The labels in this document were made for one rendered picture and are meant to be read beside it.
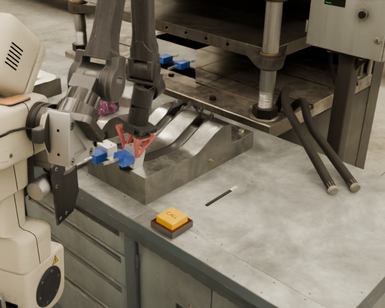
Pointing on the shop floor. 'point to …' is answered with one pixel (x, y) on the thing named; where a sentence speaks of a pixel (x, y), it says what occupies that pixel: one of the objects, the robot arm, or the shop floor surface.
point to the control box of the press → (351, 49)
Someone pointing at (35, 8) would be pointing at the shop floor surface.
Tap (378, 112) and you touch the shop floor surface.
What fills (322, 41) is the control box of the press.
